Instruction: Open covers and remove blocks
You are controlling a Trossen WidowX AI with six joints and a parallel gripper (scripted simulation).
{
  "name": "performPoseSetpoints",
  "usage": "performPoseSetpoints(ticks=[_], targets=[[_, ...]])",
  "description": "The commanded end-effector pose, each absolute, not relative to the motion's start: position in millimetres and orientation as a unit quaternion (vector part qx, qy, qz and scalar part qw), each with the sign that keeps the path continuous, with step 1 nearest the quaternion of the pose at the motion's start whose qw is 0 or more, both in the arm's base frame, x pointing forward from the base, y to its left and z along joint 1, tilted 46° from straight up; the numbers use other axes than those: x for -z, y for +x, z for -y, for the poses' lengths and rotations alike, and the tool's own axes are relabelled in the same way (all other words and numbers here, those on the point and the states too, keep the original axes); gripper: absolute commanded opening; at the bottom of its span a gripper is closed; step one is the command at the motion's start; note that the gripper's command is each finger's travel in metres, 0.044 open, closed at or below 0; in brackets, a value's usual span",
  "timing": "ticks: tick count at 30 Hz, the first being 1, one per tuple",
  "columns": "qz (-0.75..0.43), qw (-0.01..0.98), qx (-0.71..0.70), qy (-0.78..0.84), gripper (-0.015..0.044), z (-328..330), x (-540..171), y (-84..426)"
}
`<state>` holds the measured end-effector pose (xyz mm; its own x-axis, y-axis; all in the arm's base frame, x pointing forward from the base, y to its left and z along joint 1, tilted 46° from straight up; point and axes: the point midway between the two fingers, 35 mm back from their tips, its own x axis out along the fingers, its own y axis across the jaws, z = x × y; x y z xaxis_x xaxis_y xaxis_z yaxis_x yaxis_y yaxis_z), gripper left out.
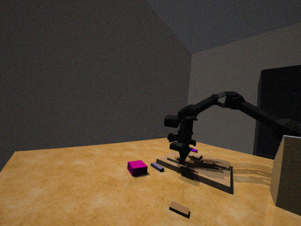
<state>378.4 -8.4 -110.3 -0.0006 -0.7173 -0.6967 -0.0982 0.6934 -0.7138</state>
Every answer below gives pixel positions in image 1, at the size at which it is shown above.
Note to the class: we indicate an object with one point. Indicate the purple rectangular bar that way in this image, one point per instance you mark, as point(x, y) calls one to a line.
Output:
point(158, 167)

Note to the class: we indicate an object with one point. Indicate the magenta block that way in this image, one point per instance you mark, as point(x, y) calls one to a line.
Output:
point(137, 167)

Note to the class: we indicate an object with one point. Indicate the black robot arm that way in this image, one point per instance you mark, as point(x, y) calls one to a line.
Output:
point(187, 115)

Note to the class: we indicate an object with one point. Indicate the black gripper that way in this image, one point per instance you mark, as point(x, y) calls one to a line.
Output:
point(183, 146)

